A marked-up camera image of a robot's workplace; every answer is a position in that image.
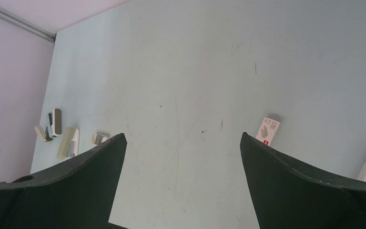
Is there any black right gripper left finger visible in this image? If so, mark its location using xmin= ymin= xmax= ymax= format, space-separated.
xmin=0 ymin=133 xmax=127 ymax=229

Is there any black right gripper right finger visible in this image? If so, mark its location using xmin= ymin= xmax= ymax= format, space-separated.
xmin=240 ymin=133 xmax=366 ymax=229

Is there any open staple box tray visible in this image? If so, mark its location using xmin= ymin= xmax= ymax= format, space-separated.
xmin=91 ymin=134 xmax=108 ymax=145

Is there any aluminium frame rail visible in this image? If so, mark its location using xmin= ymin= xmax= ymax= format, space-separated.
xmin=0 ymin=7 xmax=56 ymax=43

